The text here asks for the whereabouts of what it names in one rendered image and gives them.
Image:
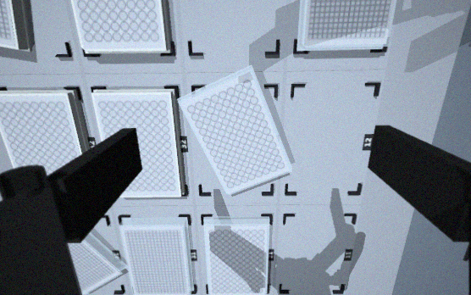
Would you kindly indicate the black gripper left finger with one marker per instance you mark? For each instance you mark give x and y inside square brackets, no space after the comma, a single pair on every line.
[40,214]

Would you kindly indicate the white well plate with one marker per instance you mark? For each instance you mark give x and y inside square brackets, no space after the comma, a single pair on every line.
[14,29]
[158,255]
[237,254]
[95,263]
[232,122]
[44,127]
[122,26]
[153,112]
[344,24]

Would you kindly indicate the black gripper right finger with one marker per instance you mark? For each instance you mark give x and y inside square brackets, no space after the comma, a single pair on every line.
[436,183]

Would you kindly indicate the grey flat deck plate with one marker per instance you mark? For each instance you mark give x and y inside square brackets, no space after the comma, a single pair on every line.
[424,47]

